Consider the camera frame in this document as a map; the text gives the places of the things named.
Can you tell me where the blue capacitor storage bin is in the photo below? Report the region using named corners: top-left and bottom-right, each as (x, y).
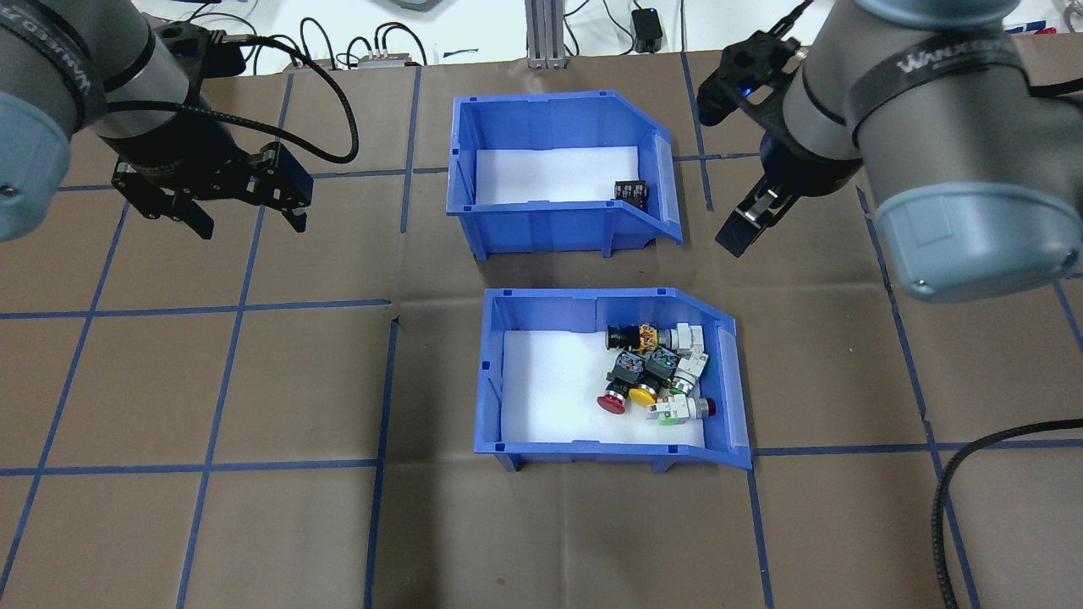
top-left (446, 89), bottom-right (684, 261)

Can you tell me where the white side table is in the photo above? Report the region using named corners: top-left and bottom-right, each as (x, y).
top-left (127, 0), bottom-right (1083, 79)

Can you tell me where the red mushroom emergency stop button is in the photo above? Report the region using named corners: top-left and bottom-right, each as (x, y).
top-left (596, 351), bottom-right (648, 416)

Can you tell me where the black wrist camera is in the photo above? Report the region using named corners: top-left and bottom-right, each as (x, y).
top-left (695, 24), bottom-right (813, 128)
top-left (157, 23), bottom-right (248, 81)

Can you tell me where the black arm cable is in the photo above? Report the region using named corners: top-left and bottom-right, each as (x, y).
top-left (931, 420), bottom-right (1083, 609)
top-left (178, 32), bottom-right (360, 166)

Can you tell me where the dark red push button switch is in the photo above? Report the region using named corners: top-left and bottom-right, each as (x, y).
top-left (646, 394), bottom-right (717, 427)

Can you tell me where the aluminium profile post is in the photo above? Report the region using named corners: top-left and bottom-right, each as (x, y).
top-left (525, 0), bottom-right (569, 70)

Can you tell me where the yellow push button switch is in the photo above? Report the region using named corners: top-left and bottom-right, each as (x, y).
top-left (628, 351), bottom-right (682, 408)

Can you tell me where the black knob selector switch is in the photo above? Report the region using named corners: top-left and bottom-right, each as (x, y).
top-left (606, 323), bottom-right (661, 354)

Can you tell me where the black power adapter brick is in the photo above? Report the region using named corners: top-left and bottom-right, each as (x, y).
top-left (632, 7), bottom-right (665, 54)

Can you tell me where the white green switch block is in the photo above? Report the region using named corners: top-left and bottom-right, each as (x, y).
top-left (671, 349), bottom-right (712, 396)

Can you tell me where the white foam bin liner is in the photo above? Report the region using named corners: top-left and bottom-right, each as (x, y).
top-left (474, 145), bottom-right (641, 206)

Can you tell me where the pile of push button switches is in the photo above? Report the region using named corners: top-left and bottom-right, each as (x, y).
top-left (501, 328), bottom-right (707, 447)

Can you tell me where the blue push-button storage bin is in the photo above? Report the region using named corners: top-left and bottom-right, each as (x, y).
top-left (472, 286), bottom-right (754, 473)

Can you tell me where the silver button white switch block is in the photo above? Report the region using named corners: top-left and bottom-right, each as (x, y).
top-left (658, 323), bottom-right (706, 357)

